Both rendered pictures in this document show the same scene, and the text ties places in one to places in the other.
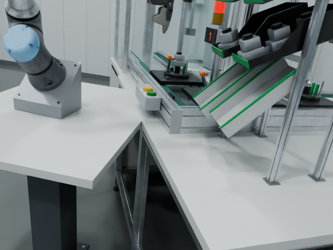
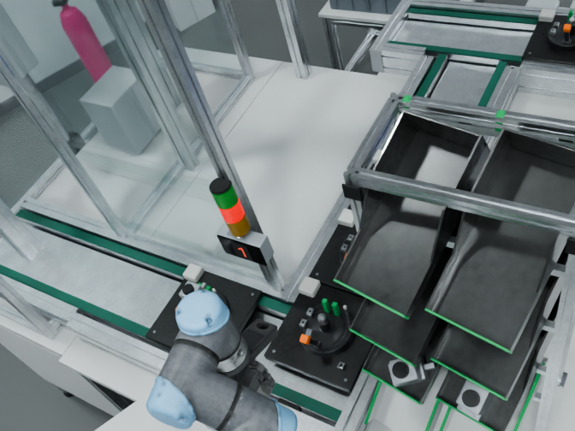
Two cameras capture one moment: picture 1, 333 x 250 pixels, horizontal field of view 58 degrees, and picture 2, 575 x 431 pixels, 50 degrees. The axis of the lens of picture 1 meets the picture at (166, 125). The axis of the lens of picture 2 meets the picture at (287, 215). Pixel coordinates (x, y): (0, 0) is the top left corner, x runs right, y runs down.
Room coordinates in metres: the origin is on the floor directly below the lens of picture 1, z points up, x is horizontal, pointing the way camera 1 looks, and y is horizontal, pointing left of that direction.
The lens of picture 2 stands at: (0.58, 0.17, 2.34)
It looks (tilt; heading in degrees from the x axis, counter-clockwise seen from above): 48 degrees down; 332
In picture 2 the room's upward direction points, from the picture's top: 20 degrees counter-clockwise
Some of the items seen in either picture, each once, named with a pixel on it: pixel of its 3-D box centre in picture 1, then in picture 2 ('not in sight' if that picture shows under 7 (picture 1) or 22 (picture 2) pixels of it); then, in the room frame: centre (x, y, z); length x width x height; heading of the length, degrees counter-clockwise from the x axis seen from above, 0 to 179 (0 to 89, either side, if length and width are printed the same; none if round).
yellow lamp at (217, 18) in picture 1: (217, 18); (237, 221); (1.49, -0.18, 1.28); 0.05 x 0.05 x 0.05
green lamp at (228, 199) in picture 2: not in sight; (224, 193); (1.49, -0.18, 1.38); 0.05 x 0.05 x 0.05
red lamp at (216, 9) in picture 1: (219, 7); (230, 208); (1.49, -0.18, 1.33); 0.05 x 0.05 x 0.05
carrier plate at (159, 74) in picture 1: (176, 77); (204, 315); (1.59, -0.02, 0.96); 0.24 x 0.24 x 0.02; 19
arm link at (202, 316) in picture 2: not in sight; (207, 327); (1.15, 0.07, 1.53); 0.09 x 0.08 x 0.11; 117
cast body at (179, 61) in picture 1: (180, 59); (193, 292); (1.60, -0.03, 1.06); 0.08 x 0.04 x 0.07; 109
